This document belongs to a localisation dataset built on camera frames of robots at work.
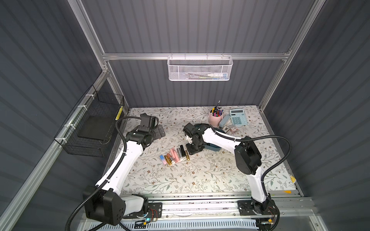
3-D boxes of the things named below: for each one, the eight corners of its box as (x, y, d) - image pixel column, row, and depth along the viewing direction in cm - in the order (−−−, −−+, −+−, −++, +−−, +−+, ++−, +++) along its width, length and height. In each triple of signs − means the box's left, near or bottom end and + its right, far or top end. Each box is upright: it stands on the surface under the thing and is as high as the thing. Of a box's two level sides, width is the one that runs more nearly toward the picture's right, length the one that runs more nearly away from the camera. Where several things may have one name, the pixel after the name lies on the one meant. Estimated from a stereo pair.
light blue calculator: (232, 124, 112) (233, 122, 110) (229, 111, 121) (230, 109, 119) (247, 124, 112) (248, 122, 110) (242, 111, 121) (243, 108, 119)
